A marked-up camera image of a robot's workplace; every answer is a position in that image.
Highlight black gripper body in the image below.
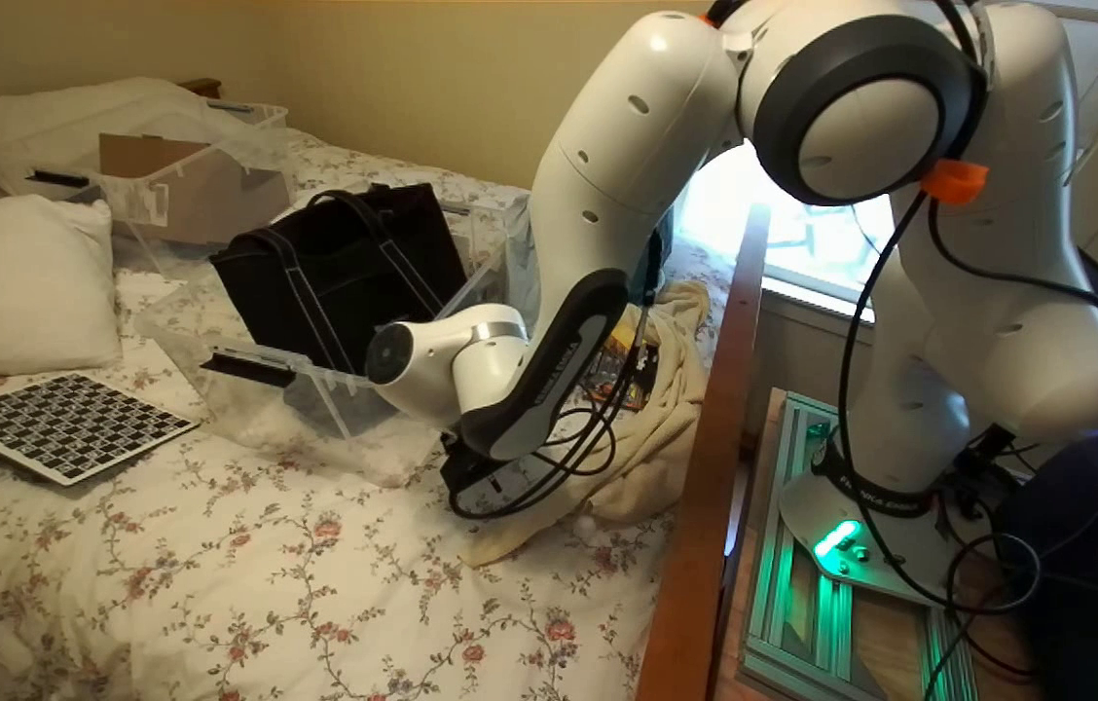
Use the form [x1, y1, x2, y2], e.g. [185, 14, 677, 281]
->
[439, 432, 557, 523]

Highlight grey plastic shopping bag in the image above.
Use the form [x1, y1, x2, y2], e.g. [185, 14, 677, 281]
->
[499, 190, 540, 314]

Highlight black fabric tote bag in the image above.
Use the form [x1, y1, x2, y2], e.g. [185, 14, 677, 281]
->
[211, 179, 472, 382]

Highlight brown cardboard box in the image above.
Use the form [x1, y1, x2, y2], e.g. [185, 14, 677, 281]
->
[97, 131, 291, 248]

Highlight white plastic bag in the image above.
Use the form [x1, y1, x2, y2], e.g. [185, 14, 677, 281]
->
[0, 73, 291, 200]

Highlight dark blue bag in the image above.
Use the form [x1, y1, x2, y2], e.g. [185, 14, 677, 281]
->
[1000, 422, 1098, 701]

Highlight cream knit blanket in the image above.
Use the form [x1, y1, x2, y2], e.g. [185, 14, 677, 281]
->
[456, 278, 717, 574]

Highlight clear plastic storage bin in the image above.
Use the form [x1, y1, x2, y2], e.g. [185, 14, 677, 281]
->
[138, 190, 507, 443]

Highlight brown wooden bed footboard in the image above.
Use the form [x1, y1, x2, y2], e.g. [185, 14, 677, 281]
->
[636, 200, 775, 701]

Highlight floral bed sheet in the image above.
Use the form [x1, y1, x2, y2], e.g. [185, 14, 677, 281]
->
[0, 120, 760, 701]

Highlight green-lit robot stand platform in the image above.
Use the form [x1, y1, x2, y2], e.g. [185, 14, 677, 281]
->
[742, 386, 983, 701]

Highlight bright window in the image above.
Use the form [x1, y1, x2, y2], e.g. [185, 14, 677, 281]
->
[677, 140, 917, 326]

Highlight black white calibration board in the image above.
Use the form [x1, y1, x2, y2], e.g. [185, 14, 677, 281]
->
[0, 369, 207, 491]

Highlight clear bin holding cardboard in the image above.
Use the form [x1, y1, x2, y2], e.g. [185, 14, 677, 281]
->
[86, 92, 302, 258]

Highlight white pillow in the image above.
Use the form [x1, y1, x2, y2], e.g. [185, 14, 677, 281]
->
[0, 190, 124, 382]

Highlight small black remote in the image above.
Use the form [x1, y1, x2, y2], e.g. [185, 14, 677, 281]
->
[26, 168, 97, 196]

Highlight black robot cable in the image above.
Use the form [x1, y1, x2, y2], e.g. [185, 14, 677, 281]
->
[456, 187, 1098, 617]

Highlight orange cable clip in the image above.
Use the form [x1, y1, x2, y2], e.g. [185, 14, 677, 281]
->
[923, 155, 995, 212]

